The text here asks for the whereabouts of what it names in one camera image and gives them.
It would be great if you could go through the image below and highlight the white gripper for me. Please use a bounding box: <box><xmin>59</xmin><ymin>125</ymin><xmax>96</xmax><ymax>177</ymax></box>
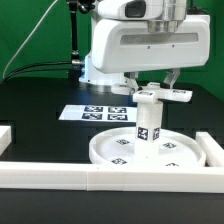
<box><xmin>91</xmin><ymin>15</ymin><xmax>210</xmax><ymax>95</ymax></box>

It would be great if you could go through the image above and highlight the white cross-shaped table base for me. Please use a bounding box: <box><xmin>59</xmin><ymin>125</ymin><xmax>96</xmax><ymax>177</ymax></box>
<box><xmin>111</xmin><ymin>82</ymin><xmax>193</xmax><ymax>104</ymax></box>

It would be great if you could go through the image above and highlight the white round table top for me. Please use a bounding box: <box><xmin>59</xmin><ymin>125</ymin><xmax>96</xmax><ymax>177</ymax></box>
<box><xmin>89</xmin><ymin>127</ymin><xmax>206</xmax><ymax>167</ymax></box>

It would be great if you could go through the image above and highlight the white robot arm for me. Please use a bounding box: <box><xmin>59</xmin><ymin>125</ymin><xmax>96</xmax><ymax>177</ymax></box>
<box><xmin>80</xmin><ymin>0</ymin><xmax>210</xmax><ymax>93</ymax></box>

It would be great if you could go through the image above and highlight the white marker sheet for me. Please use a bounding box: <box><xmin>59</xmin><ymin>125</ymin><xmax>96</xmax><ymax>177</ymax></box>
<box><xmin>59</xmin><ymin>105</ymin><xmax>137</xmax><ymax>122</ymax></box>

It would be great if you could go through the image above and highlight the white right fence rail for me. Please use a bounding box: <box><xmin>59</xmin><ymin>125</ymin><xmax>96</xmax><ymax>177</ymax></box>
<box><xmin>196</xmin><ymin>132</ymin><xmax>224</xmax><ymax>168</ymax></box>

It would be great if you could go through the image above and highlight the white fence rail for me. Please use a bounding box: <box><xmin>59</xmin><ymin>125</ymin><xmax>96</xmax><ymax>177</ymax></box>
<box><xmin>196</xmin><ymin>132</ymin><xmax>224</xmax><ymax>168</ymax></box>
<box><xmin>0</xmin><ymin>126</ymin><xmax>12</xmax><ymax>156</ymax></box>
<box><xmin>0</xmin><ymin>162</ymin><xmax>224</xmax><ymax>193</ymax></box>

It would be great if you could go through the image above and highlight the black camera stand pole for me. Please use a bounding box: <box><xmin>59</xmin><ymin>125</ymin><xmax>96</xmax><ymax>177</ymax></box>
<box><xmin>66</xmin><ymin>0</ymin><xmax>81</xmax><ymax>65</ymax></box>

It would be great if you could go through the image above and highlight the black cable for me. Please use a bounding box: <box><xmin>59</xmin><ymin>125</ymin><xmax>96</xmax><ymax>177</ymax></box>
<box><xmin>0</xmin><ymin>60</ymin><xmax>74</xmax><ymax>84</ymax></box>

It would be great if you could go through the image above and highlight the white cable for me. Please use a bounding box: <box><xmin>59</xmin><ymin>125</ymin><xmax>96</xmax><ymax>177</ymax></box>
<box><xmin>1</xmin><ymin>0</ymin><xmax>60</xmax><ymax>80</ymax></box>

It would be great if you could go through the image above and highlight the white left fence rail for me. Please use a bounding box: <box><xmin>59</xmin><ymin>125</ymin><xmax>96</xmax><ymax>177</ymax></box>
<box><xmin>0</xmin><ymin>126</ymin><xmax>12</xmax><ymax>156</ymax></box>

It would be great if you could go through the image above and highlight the white front fence rail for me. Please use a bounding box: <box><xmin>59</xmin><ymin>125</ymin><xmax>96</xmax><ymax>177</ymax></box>
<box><xmin>0</xmin><ymin>162</ymin><xmax>224</xmax><ymax>193</ymax></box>

